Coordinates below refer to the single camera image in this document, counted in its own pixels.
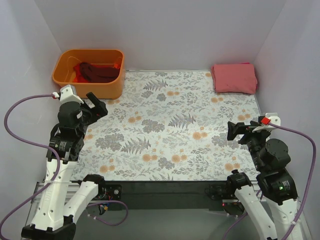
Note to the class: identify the bright red t shirt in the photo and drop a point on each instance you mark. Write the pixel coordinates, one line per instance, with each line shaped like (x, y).
(78, 76)

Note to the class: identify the dark red t shirt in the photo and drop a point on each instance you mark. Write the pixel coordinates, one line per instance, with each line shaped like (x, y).
(95, 74)

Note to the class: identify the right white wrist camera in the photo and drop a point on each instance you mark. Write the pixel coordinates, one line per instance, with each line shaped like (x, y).
(268, 122)

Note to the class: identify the orange t shirt in bin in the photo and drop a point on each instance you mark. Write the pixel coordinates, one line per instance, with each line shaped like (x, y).
(118, 63)

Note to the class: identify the orange plastic bin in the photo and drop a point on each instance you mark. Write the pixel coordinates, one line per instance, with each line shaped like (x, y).
(64, 74)

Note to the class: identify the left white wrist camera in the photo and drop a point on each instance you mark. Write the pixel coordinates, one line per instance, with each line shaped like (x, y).
(67, 94)

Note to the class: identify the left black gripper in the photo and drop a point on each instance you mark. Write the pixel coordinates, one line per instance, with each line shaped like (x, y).
(92, 109)

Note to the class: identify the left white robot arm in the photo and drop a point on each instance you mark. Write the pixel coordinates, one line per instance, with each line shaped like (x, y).
(66, 142)

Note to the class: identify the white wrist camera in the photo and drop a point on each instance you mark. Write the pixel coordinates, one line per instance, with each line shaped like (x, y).
(268, 122)
(67, 94)

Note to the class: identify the folded pink t shirt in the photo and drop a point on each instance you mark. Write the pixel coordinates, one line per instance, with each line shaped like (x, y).
(234, 78)

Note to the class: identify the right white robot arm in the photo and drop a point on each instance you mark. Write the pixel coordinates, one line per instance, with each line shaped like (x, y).
(270, 158)

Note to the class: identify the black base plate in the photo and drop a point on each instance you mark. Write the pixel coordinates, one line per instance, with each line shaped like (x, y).
(172, 195)

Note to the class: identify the floral patterned table mat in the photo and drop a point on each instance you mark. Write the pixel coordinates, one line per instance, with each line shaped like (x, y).
(168, 126)

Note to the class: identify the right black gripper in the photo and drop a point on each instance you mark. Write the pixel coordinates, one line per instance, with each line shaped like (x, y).
(242, 130)

